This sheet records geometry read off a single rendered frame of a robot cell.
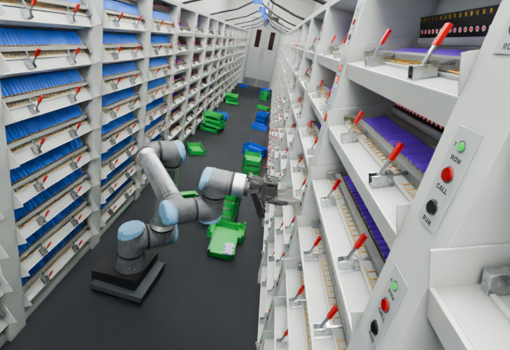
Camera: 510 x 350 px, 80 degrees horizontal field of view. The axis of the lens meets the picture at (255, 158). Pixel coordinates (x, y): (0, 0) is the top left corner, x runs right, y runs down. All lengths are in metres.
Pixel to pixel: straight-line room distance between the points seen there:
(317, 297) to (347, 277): 0.24
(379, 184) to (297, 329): 0.63
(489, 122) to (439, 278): 0.17
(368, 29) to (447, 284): 0.76
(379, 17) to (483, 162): 0.72
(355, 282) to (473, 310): 0.31
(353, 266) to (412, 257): 0.27
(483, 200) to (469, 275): 0.09
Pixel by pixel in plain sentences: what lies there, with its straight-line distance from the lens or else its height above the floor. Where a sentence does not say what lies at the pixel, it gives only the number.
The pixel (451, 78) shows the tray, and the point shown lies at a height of 1.57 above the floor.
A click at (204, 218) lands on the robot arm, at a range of 1.18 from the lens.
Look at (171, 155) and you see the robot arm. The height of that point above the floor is 0.92.
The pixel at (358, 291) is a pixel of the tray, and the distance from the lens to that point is 0.67.
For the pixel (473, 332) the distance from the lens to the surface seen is 0.39.
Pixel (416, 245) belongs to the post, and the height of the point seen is 1.37.
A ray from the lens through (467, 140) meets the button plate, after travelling 0.40.
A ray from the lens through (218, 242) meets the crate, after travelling 2.50.
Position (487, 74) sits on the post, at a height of 1.58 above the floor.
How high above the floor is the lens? 1.57
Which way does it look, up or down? 21 degrees down
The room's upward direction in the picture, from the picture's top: 12 degrees clockwise
